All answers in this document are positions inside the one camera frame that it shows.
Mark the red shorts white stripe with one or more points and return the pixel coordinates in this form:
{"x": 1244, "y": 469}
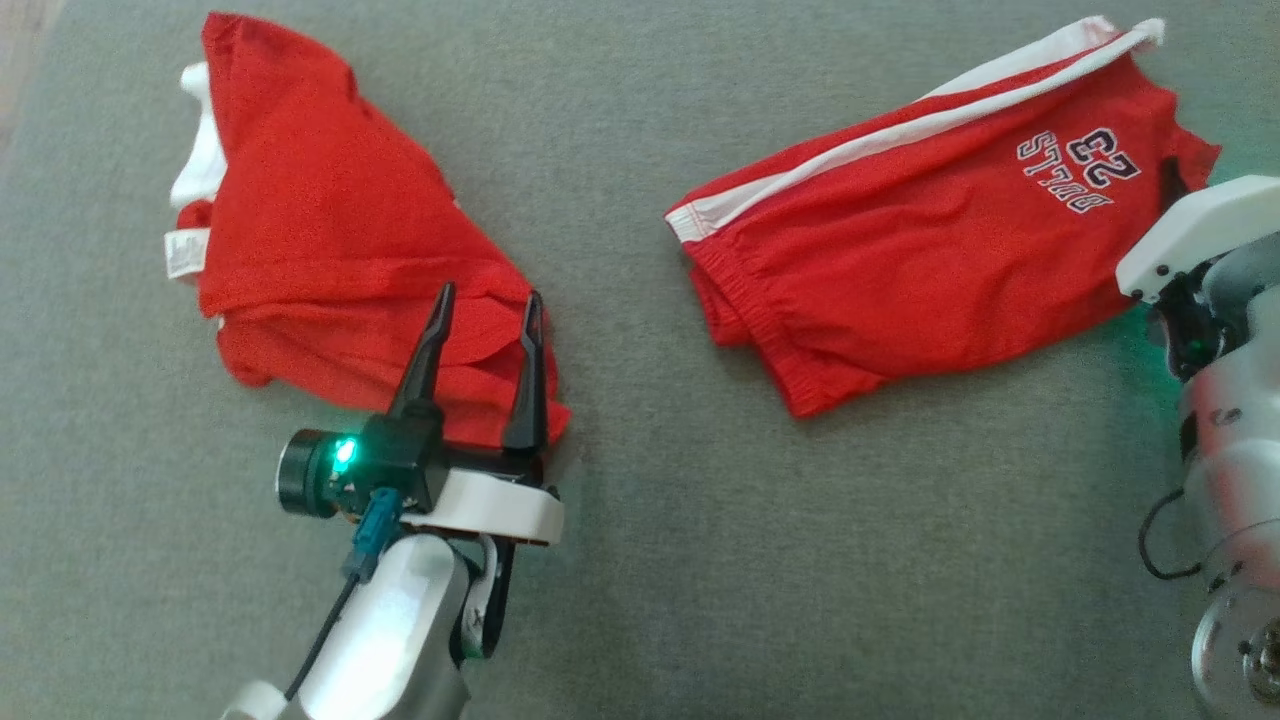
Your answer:
{"x": 900, "y": 260}

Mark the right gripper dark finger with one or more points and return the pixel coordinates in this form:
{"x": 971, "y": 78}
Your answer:
{"x": 1176, "y": 182}

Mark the grey fabric sofa seat cushion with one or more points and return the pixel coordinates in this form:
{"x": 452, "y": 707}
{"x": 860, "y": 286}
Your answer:
{"x": 700, "y": 550}

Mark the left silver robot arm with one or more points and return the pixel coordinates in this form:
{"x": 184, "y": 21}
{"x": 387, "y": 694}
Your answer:
{"x": 390, "y": 630}

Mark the red basketball jersey white trim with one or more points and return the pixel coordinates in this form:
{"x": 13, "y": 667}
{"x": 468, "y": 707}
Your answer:
{"x": 320, "y": 220}

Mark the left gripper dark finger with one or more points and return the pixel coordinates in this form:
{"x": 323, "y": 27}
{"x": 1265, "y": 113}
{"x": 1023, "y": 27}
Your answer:
{"x": 425, "y": 350}
{"x": 528, "y": 380}

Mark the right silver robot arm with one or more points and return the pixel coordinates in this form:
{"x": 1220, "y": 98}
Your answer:
{"x": 1240, "y": 480}

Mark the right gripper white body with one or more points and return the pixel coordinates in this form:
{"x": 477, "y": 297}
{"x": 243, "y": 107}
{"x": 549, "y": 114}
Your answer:
{"x": 1210, "y": 225}

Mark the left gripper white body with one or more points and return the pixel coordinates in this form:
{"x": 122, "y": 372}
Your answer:
{"x": 500, "y": 505}

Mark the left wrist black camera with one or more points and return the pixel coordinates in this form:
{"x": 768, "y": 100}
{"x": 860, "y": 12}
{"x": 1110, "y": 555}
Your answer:
{"x": 395, "y": 460}

